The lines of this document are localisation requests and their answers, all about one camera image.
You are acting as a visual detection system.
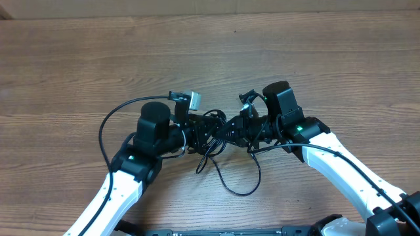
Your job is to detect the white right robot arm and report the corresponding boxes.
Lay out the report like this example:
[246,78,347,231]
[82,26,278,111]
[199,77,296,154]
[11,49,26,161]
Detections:
[215,81,419,235]

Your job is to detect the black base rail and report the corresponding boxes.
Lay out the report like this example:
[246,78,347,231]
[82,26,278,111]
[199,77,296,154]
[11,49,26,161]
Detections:
[110,214,342,236]

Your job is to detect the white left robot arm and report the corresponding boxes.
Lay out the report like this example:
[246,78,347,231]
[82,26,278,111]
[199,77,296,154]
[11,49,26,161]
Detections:
[66,102,226,235]

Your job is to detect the black cable bundle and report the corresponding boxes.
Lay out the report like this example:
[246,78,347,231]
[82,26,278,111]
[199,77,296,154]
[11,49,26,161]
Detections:
[196,109,263,197]

